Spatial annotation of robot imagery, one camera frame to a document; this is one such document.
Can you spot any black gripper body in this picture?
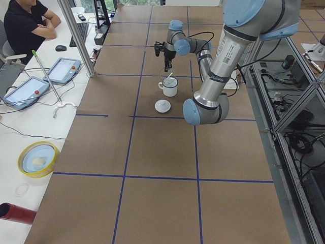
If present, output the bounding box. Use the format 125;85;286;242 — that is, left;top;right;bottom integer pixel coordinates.
164;49;175;62

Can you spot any person in black shirt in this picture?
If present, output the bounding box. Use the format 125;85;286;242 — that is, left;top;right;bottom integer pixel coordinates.
4;0;61;65

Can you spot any white curved plastic piece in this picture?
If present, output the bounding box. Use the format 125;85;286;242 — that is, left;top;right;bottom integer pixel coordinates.
53;101;77;118

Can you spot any blue teach pendant near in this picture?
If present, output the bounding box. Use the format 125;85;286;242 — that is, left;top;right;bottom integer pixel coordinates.
3;76;50;109

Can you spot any red cylinder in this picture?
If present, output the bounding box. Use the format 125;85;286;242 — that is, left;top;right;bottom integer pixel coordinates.
1;203;37;225

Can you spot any black computer mouse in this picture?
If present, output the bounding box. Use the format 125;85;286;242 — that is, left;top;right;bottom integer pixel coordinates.
55;45;67;52

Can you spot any clear rubber ring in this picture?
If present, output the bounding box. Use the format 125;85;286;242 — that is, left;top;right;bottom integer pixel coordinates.
15;183;29;197

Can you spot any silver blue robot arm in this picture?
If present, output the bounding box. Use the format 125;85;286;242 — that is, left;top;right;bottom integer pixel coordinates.
162;1;301;126

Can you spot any blue teach pendant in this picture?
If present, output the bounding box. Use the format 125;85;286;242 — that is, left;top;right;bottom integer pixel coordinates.
47;57;81;85
3;76;50;109

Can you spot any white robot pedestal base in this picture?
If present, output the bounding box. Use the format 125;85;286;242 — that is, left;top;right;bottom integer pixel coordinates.
223;71;239;89

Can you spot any aluminium side frame rack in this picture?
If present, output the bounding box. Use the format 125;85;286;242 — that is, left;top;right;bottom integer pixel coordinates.
241;38;324;243

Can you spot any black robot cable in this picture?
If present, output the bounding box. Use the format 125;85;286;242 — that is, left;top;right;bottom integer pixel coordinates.
187;31;241;97

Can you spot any grey office chair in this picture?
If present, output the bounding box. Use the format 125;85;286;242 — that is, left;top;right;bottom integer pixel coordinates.
1;21;25;98

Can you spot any blue teach pendant far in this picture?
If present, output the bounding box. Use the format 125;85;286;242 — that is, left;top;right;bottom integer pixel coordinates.
47;57;81;85

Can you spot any aluminium frame post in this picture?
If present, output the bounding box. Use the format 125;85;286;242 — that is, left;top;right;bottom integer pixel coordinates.
57;0;95;77

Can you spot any clear plastic funnel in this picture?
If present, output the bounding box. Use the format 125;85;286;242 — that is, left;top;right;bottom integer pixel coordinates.
158;68;176;85

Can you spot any white round lid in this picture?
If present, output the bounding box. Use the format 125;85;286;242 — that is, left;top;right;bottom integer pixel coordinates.
154;100;171;113

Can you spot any black handheld device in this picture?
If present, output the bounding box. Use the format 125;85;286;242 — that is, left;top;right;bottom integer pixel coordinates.
77;14;86;21

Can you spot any black keyboard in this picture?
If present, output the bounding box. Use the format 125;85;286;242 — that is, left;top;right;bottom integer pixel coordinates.
69;22;89;48

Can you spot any white enamel cup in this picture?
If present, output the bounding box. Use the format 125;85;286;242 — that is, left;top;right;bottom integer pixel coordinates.
158;77;178;97

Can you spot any metal rod green tip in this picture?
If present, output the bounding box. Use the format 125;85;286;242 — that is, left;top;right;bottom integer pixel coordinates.
31;49;63;106

